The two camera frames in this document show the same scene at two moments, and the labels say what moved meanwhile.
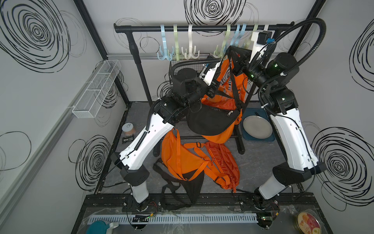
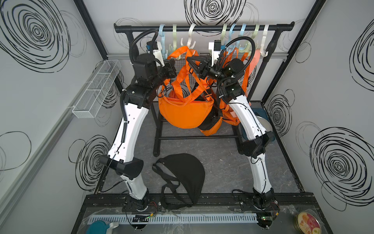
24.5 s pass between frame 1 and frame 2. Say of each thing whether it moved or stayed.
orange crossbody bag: moved
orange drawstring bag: moved
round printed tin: stayed
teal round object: stayed
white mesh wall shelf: stayed
